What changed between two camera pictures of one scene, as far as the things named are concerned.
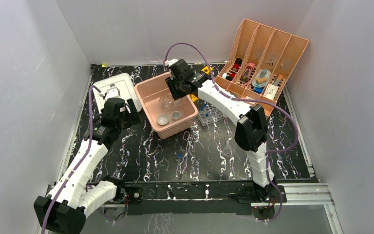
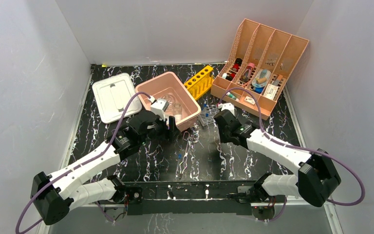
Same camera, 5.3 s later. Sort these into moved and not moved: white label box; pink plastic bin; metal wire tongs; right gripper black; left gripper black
Moved: right gripper black; left gripper black
Not moved: white label box; pink plastic bin; metal wire tongs
